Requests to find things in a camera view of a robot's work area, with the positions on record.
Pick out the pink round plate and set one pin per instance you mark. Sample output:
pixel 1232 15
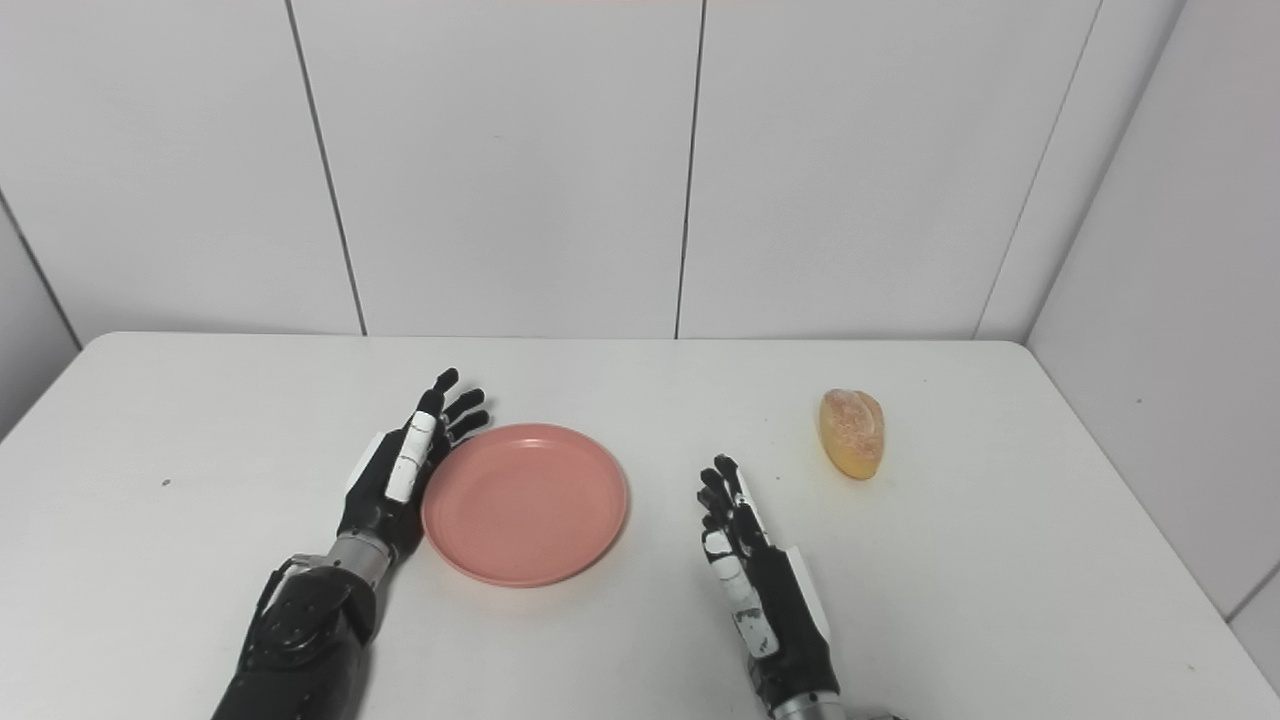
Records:
pixel 525 505

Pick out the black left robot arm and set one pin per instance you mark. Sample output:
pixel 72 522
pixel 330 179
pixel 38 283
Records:
pixel 300 640

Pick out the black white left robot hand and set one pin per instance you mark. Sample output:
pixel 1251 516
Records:
pixel 375 500

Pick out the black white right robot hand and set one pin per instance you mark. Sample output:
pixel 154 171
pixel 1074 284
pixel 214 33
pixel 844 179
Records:
pixel 795 640

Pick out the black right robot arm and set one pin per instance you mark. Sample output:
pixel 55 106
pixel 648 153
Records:
pixel 810 712

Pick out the golden bread roll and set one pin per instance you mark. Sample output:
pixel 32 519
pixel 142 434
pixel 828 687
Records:
pixel 852 432

